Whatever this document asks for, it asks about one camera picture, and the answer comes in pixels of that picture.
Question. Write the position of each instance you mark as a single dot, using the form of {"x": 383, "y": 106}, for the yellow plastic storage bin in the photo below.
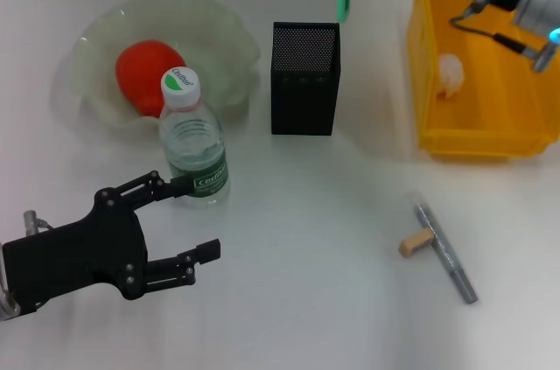
{"x": 481, "y": 103}

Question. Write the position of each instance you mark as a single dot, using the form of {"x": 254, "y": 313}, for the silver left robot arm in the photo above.
{"x": 6, "y": 291}

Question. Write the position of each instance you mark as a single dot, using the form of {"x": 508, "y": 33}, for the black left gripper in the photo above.
{"x": 79, "y": 256}

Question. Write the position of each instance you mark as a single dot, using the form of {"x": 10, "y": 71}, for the grey marker pen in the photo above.
{"x": 446, "y": 252}

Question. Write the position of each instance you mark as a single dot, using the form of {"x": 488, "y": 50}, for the red-orange fruit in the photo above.
{"x": 140, "y": 72}

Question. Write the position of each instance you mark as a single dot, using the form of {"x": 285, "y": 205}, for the black mesh pen holder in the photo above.
{"x": 302, "y": 103}

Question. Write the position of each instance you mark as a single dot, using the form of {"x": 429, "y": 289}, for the clear water bottle green label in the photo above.
{"x": 194, "y": 147}

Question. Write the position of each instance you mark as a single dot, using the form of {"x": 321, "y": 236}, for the translucent green glass fruit plate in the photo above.
{"x": 210, "y": 37}

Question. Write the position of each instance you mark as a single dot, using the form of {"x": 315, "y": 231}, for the small beige cork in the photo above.
{"x": 411, "y": 245}

